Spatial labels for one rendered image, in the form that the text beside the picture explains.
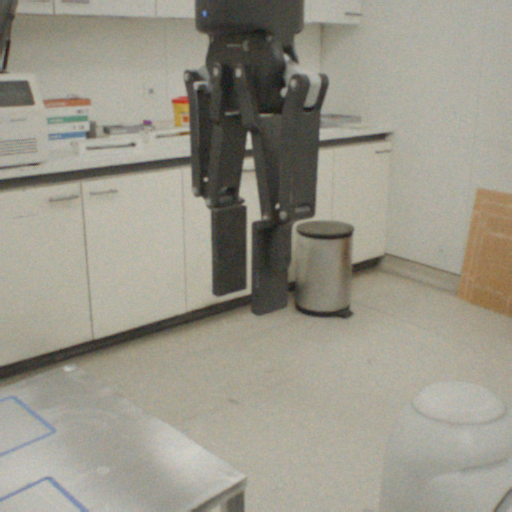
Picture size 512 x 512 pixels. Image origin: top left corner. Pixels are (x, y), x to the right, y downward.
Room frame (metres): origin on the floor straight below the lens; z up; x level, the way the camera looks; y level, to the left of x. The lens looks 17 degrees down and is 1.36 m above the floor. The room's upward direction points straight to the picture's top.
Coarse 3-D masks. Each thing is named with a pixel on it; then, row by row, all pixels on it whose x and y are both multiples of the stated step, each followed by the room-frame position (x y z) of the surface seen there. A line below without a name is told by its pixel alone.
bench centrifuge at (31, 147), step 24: (0, 0) 2.74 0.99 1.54; (0, 24) 2.84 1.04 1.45; (0, 48) 2.95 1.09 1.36; (0, 72) 2.87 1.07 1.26; (0, 96) 2.55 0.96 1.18; (24, 96) 2.61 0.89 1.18; (0, 120) 2.52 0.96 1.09; (24, 120) 2.57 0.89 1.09; (0, 144) 2.51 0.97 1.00; (24, 144) 2.57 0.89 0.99
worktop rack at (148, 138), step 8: (160, 128) 3.35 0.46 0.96; (168, 128) 3.36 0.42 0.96; (176, 128) 3.36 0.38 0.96; (184, 128) 3.37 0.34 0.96; (144, 136) 3.25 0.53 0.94; (152, 136) 3.22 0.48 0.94; (160, 136) 3.33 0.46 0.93; (168, 136) 3.41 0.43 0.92; (176, 136) 3.44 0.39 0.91; (184, 136) 3.36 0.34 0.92; (152, 144) 3.22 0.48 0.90
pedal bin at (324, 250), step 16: (304, 224) 3.34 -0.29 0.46; (320, 224) 3.32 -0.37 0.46; (336, 224) 3.32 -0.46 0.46; (304, 240) 3.21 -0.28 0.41; (320, 240) 3.16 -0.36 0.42; (336, 240) 3.16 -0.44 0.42; (352, 240) 3.25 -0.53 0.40; (304, 256) 3.20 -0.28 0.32; (320, 256) 3.16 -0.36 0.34; (336, 256) 3.16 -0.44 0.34; (304, 272) 3.20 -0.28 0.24; (320, 272) 3.16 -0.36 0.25; (336, 272) 3.16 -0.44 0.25; (304, 288) 3.20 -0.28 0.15; (320, 288) 3.15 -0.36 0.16; (336, 288) 3.16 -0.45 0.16; (304, 304) 3.20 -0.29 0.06; (320, 304) 3.15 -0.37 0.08; (336, 304) 3.16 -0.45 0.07
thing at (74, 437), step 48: (48, 384) 0.96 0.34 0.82; (96, 384) 0.97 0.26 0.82; (0, 432) 0.82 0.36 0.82; (48, 432) 0.82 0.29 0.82; (96, 432) 0.82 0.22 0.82; (144, 432) 0.82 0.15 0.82; (0, 480) 0.71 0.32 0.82; (48, 480) 0.71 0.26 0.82; (96, 480) 0.71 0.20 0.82; (144, 480) 0.71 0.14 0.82; (192, 480) 0.71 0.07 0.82; (240, 480) 0.72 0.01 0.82
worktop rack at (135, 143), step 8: (128, 136) 3.04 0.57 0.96; (136, 136) 3.04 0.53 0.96; (80, 144) 2.83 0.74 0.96; (88, 144) 2.85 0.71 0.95; (96, 144) 2.87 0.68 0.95; (128, 144) 3.05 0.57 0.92; (136, 144) 3.04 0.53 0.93; (80, 152) 2.83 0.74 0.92; (88, 152) 2.85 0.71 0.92; (96, 152) 2.87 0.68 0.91; (104, 152) 2.89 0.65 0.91; (112, 152) 2.90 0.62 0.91; (120, 152) 2.92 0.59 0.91; (128, 152) 2.95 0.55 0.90
